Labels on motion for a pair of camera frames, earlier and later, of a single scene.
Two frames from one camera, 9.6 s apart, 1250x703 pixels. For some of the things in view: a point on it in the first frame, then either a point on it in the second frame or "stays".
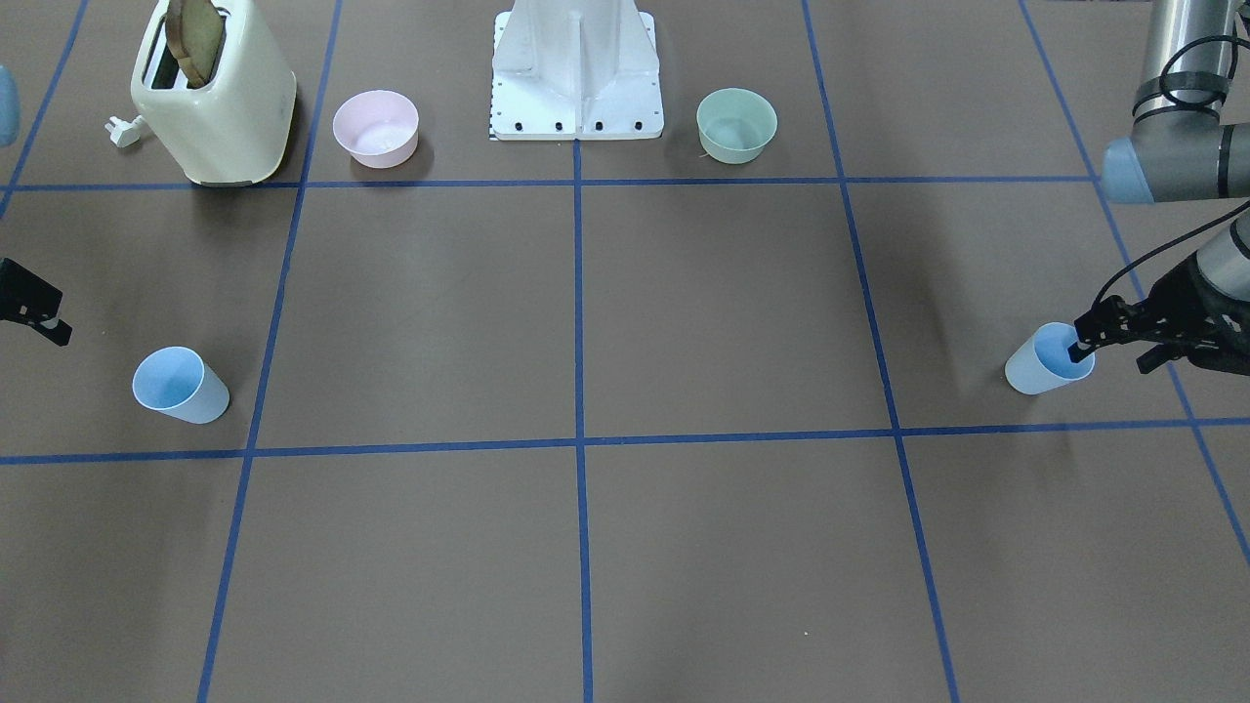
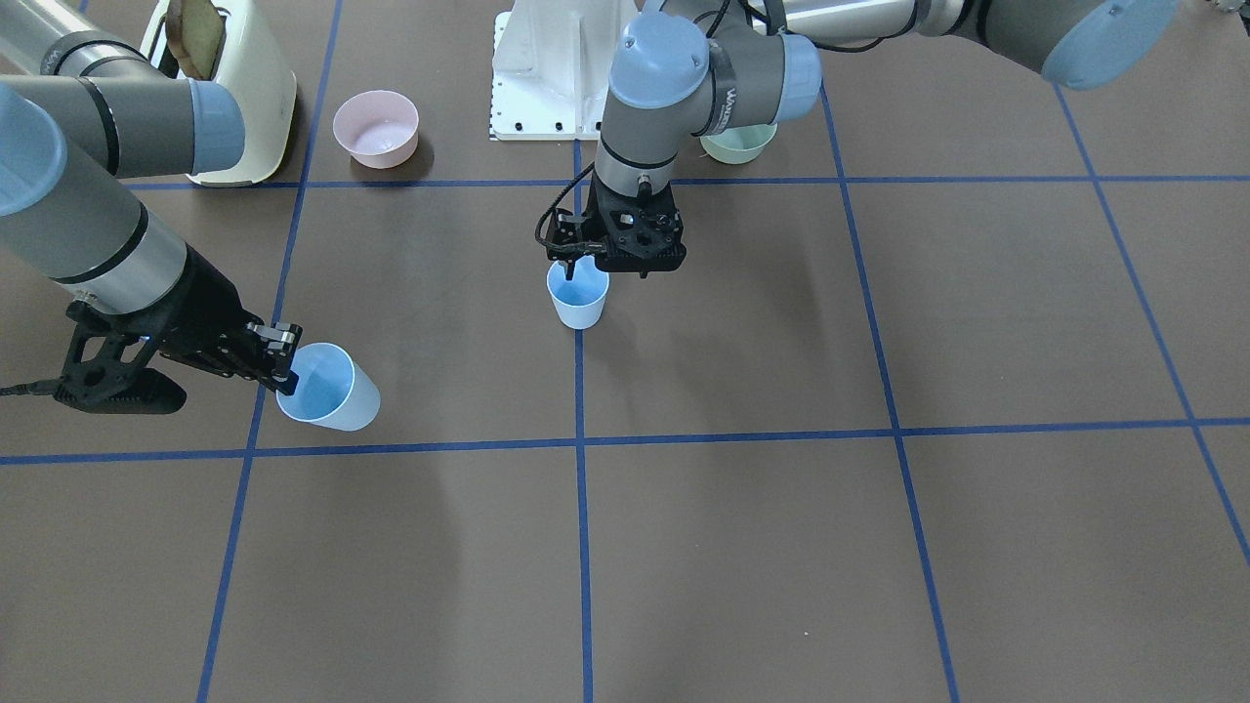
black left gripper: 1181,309 → 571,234
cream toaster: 235,130 stays
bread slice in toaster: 193,29 stays
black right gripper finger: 29,300 → 282,340
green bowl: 735,124 stays
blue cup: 176,381 → 332,391
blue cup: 1042,362 → 578,302
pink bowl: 378,128 stays
